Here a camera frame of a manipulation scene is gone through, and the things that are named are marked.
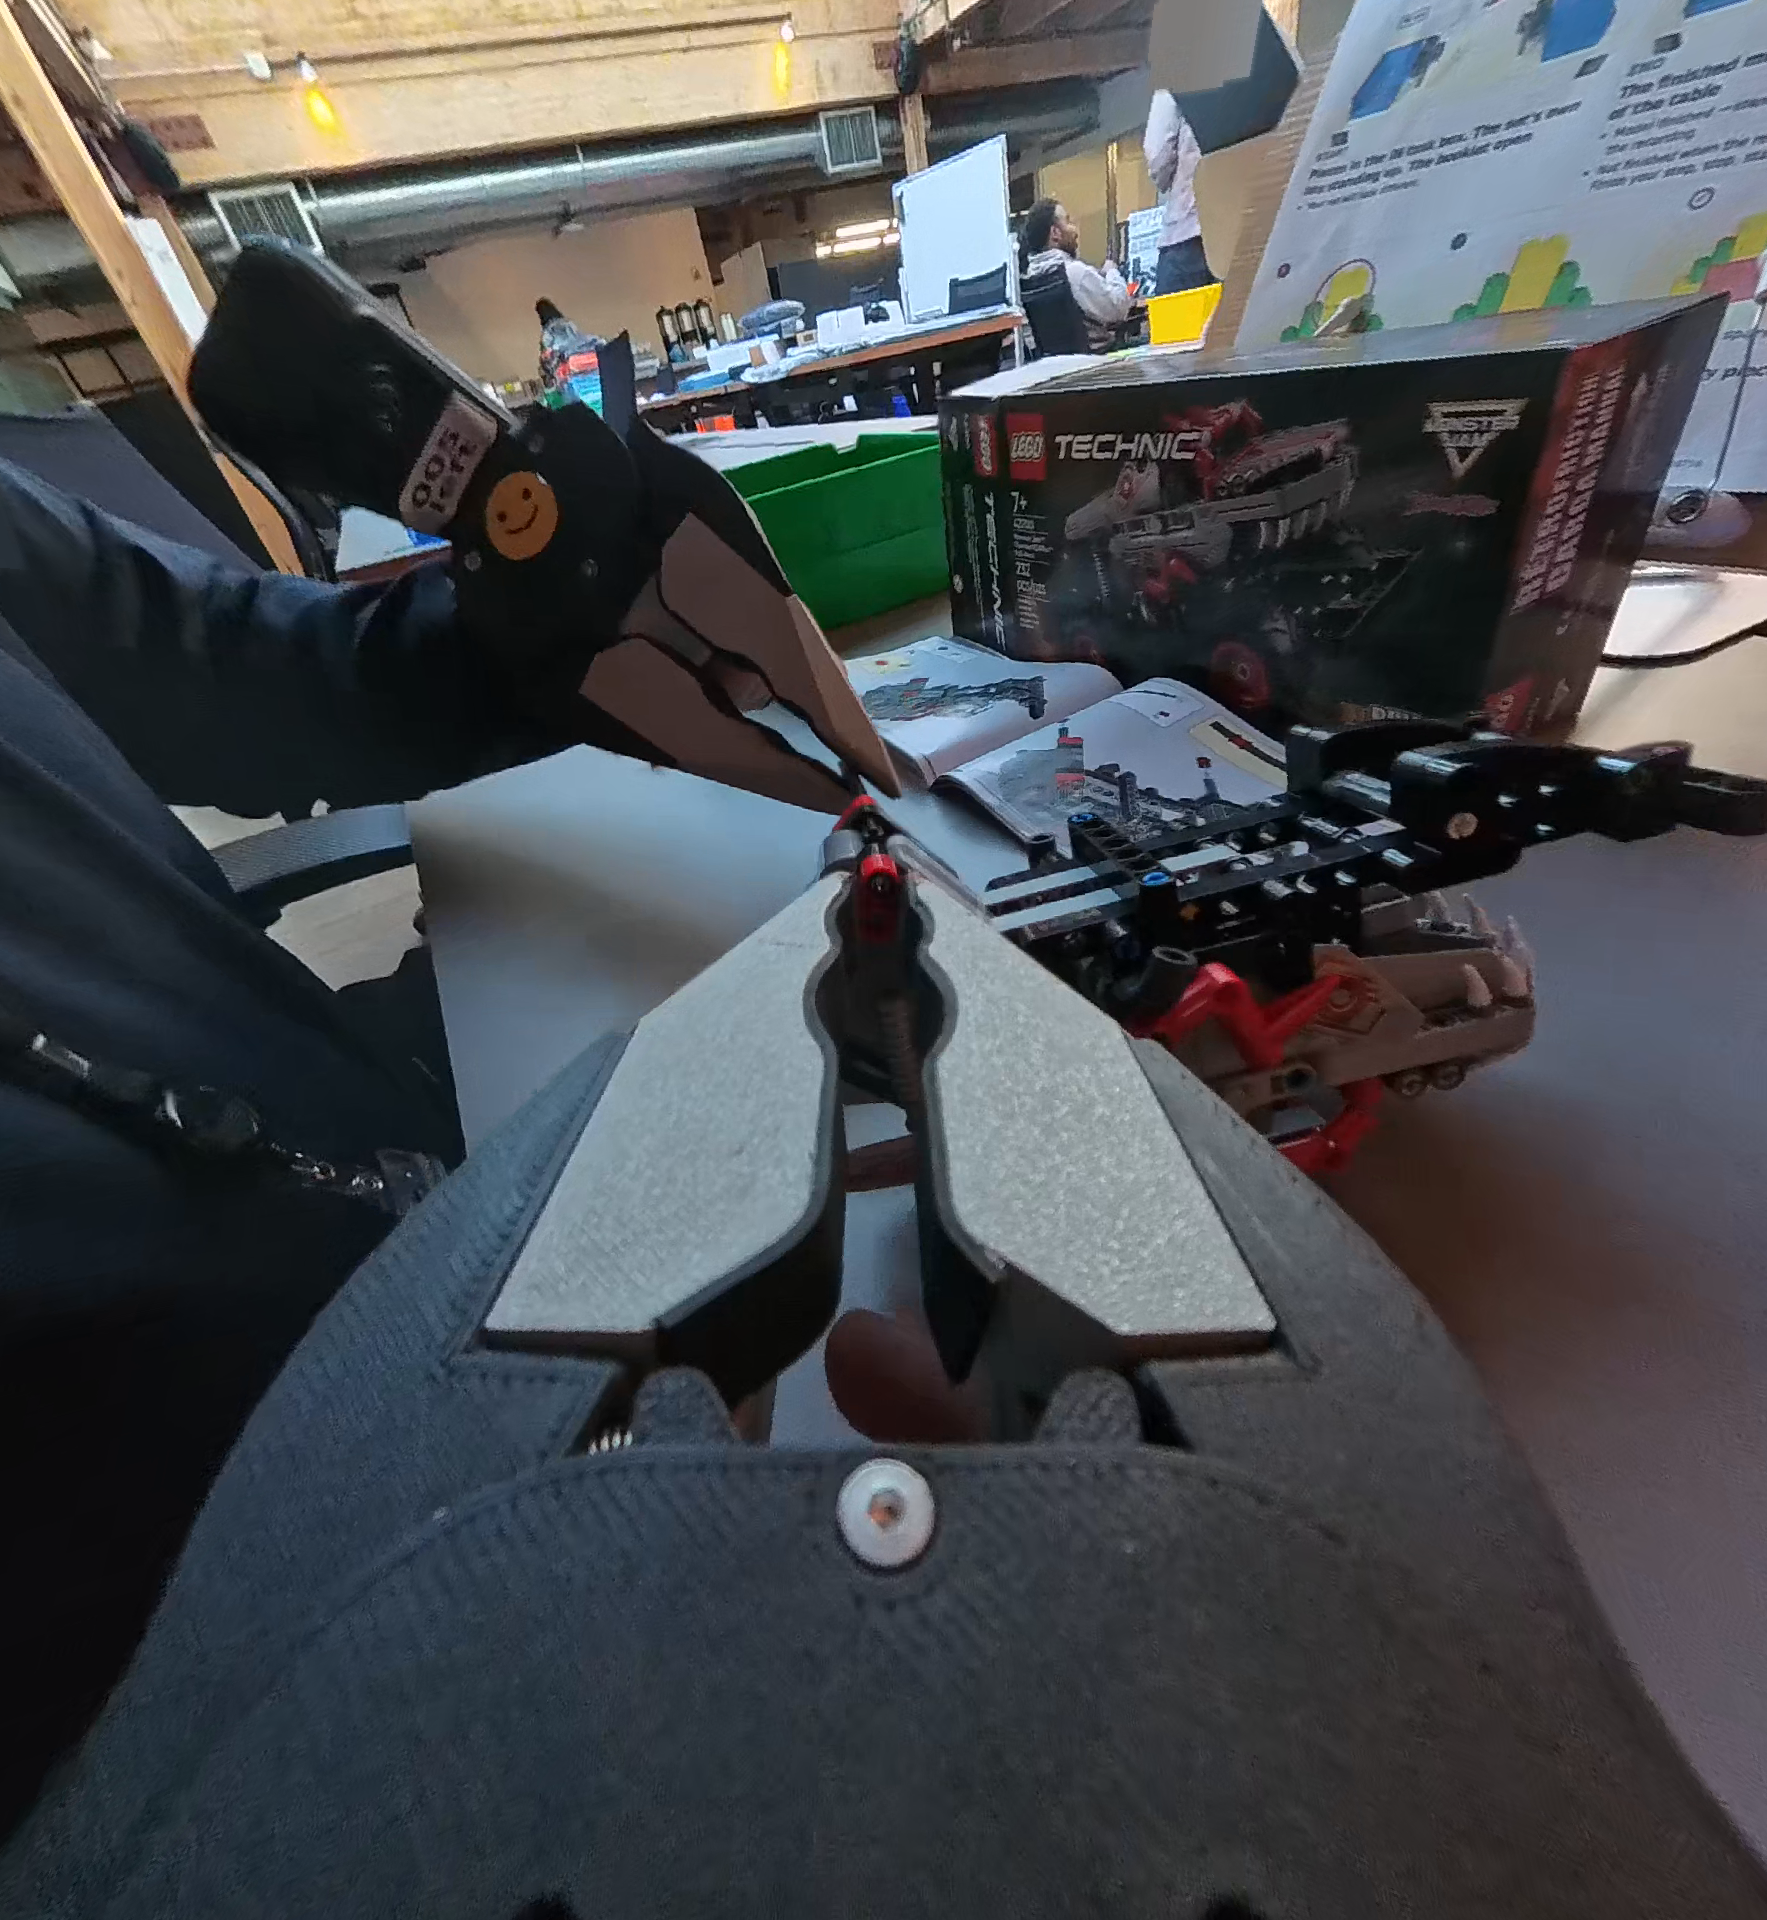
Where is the metal ventilation duct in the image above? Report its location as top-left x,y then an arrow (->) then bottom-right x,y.
177,127 -> 900,260

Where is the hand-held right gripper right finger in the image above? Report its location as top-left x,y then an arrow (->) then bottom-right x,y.
909,886 -> 1285,1388

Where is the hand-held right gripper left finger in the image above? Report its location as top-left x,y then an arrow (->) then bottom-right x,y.
479,873 -> 851,1404

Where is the black office chair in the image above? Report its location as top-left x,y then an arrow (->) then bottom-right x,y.
208,806 -> 423,907

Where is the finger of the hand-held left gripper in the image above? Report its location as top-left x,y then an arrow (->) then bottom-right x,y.
579,633 -> 865,816
627,513 -> 904,799

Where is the whiteboard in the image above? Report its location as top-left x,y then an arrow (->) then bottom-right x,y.
893,135 -> 1018,319

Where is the green plastic bin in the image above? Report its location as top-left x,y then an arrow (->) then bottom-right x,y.
719,432 -> 953,630

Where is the open instruction booklet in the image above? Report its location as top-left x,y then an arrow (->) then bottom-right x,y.
845,638 -> 1297,845

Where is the printed instruction sheet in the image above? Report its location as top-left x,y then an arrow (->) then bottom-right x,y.
1280,0 -> 1767,497

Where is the black grey lego truck model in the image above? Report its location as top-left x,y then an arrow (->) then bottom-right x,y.
821,720 -> 1767,1179

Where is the black toy set box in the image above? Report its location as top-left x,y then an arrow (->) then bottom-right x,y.
940,296 -> 1729,737

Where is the person's right hand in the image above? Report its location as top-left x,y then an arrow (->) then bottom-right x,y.
822,1308 -> 984,1445

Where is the long wooden edged table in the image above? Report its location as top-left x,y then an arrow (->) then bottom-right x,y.
634,307 -> 1032,429

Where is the person's left forearm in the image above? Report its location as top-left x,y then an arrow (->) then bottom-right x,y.
0,450 -> 593,819

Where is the white stand base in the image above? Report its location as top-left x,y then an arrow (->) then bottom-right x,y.
1601,569 -> 1767,665

